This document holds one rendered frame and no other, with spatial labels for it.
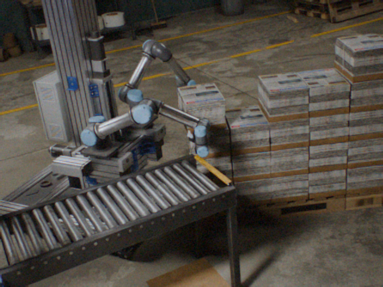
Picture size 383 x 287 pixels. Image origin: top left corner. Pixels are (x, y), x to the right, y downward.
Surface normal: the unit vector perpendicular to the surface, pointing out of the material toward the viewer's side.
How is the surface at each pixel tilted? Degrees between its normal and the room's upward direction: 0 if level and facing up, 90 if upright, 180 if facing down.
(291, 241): 0
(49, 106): 90
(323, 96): 90
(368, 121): 90
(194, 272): 0
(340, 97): 90
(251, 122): 1
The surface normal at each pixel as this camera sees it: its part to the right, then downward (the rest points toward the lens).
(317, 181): 0.08, 0.43
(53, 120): -0.44, 0.43
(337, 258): -0.09, -0.89
